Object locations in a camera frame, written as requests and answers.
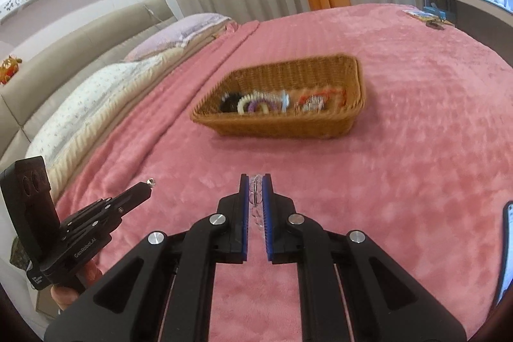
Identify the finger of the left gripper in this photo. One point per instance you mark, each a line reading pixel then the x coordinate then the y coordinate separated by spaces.
pixel 109 208
pixel 86 242

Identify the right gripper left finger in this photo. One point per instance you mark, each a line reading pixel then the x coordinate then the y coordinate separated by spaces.
pixel 162 289

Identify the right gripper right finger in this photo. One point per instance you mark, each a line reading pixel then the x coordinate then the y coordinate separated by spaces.
pixel 350 289

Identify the black wrist watch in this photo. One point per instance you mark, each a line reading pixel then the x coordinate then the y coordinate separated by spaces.
pixel 229 102

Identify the silver hair clip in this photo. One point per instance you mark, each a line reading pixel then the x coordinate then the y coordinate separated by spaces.
pixel 285 101

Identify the person's left hand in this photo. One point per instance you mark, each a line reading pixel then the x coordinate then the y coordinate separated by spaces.
pixel 65 296

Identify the cream quilt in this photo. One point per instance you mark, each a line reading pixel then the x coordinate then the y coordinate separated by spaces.
pixel 82 144

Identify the white floral pillow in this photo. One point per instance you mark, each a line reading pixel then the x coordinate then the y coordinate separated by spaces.
pixel 86 99

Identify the beige padded headboard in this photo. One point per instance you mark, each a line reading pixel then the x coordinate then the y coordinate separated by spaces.
pixel 44 81

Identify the pink plush blanket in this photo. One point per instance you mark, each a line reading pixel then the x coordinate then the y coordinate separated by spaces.
pixel 425 170

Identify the smartphone with lit screen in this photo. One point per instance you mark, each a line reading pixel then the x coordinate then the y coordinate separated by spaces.
pixel 506 270

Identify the orange plush toy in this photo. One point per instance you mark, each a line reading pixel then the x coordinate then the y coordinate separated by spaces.
pixel 9 68

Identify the lilac pillow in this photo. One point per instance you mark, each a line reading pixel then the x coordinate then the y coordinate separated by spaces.
pixel 180 34

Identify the woven wicker basket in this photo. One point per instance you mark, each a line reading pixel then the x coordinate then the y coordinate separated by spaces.
pixel 312 97

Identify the items on bed corner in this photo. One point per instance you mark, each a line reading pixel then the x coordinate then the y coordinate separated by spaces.
pixel 430 20

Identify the white wall desk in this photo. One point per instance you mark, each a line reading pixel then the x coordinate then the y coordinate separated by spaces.
pixel 485 21

